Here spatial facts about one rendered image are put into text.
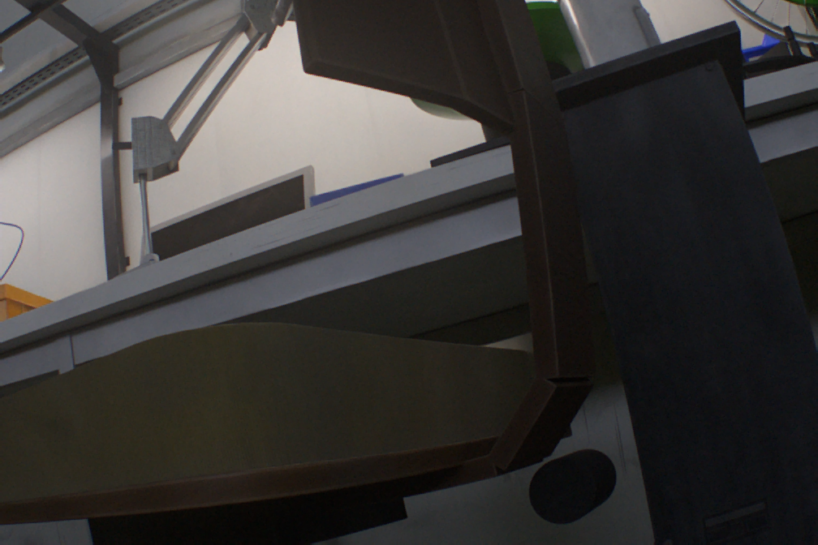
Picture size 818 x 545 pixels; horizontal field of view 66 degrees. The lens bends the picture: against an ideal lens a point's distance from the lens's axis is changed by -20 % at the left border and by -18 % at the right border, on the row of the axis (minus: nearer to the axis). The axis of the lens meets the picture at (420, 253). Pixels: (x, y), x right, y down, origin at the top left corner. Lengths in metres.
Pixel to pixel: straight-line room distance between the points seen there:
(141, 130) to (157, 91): 1.31
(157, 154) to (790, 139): 0.98
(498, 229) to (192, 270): 0.42
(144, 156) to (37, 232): 1.56
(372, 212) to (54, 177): 1.95
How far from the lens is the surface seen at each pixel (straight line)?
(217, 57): 1.36
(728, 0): 1.51
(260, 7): 1.43
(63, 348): 1.30
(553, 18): 0.96
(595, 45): 0.77
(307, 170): 1.69
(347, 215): 0.98
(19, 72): 2.92
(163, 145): 1.25
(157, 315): 1.17
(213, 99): 1.30
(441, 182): 0.96
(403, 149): 2.06
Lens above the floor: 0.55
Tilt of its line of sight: 16 degrees up
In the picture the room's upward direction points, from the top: 13 degrees counter-clockwise
